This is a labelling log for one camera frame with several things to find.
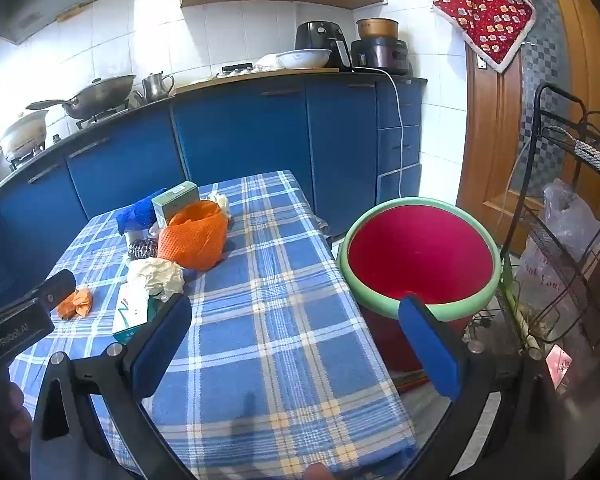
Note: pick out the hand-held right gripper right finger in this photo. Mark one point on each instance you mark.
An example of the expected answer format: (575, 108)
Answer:
(430, 345)

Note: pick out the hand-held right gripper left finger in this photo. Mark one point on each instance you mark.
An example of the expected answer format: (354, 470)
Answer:
(162, 345)

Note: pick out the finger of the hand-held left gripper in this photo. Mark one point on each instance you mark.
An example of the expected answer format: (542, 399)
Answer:
(57, 285)

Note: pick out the white green tissue box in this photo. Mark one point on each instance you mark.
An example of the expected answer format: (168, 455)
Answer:
(130, 315)

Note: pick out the red bucket with green rim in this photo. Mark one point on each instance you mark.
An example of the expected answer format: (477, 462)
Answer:
(420, 255)

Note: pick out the blue mesh cloth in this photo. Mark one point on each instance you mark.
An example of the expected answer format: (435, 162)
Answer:
(135, 215)

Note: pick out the orange mesh cloth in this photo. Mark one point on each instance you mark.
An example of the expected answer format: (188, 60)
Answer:
(195, 245)

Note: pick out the person's left hand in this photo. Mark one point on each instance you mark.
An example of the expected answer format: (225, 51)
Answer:
(15, 405)

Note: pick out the crumpled orange wrapper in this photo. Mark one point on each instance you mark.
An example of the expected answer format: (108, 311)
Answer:
(75, 302)

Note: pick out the crumpled white glove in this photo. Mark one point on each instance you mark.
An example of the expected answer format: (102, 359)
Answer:
(155, 275)

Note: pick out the steel wool scrubber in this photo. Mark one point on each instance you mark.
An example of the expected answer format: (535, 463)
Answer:
(142, 250)

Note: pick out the green onion stalks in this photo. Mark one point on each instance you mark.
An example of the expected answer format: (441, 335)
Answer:
(510, 290)

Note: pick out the blue plaid tablecloth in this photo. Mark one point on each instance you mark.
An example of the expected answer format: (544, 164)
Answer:
(280, 310)

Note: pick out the pink packet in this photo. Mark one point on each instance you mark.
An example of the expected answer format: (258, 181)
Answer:
(557, 362)

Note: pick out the small green box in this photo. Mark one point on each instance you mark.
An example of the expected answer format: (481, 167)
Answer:
(175, 197)

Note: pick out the cream fluffy cloth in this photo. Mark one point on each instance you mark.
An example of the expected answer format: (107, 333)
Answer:
(220, 202)

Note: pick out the white cooking pot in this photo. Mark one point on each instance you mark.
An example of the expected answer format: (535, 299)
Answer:
(25, 132)

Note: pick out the black metal rack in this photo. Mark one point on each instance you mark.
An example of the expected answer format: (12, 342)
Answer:
(562, 260)

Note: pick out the gas stove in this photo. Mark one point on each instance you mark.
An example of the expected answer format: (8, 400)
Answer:
(105, 115)

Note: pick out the clear plastic bag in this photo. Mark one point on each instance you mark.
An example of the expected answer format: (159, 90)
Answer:
(565, 215)

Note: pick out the wooden door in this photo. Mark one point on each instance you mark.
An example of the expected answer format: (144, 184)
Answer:
(485, 160)

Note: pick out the metal wok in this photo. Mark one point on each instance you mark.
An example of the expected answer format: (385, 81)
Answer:
(100, 92)

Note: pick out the metal kettle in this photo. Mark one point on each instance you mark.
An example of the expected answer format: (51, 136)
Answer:
(155, 87)

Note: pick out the blue base cabinets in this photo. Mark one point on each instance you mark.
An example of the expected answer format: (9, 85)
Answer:
(240, 130)

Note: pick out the dark rice cooker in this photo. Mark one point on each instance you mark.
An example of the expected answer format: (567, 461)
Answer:
(380, 55)

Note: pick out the white bag on counter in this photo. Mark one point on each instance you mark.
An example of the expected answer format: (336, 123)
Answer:
(267, 61)

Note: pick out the white bowl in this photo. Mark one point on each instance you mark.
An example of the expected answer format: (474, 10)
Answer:
(302, 59)

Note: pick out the brown inner pot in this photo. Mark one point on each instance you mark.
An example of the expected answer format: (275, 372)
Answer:
(377, 30)

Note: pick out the black air fryer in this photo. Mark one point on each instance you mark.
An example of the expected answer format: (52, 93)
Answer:
(315, 37)

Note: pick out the red patterned quilted cloth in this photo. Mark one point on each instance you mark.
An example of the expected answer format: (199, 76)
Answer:
(480, 5)

